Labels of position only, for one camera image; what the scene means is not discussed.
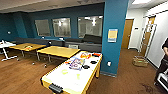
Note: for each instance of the yellow plastic cup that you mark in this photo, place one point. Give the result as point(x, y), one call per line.
point(77, 76)

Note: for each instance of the orange bowl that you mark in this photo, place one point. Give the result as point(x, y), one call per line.
point(85, 55)

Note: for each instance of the white bench sign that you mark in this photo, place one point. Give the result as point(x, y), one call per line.
point(73, 46)

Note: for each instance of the black sofa cushion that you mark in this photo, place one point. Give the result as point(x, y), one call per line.
point(92, 38)

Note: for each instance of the red black game paddle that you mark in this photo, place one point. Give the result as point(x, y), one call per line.
point(96, 54)

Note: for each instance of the orange game paddle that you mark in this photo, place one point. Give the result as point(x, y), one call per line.
point(68, 61)

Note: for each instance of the interior glass window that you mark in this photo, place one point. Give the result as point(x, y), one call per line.
point(42, 27)
point(61, 27)
point(90, 26)

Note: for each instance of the yellow wooden table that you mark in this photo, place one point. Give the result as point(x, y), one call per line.
point(26, 47)
point(58, 51)

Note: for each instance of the yellow air hockey table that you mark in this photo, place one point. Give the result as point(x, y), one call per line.
point(66, 80)

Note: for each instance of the brown wooden door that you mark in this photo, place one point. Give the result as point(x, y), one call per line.
point(127, 33)

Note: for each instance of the cardboard box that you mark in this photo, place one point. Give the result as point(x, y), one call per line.
point(140, 61)

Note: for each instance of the small white table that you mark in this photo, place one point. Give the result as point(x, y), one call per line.
point(6, 45)

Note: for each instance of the person in dark clothes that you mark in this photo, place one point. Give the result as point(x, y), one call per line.
point(164, 56)

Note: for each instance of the white wall outlet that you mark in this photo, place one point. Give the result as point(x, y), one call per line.
point(109, 63)

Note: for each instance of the pale framed wall sign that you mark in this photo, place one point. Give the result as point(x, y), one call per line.
point(112, 35)

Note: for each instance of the metal frame rack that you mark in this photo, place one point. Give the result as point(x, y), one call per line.
point(148, 38)

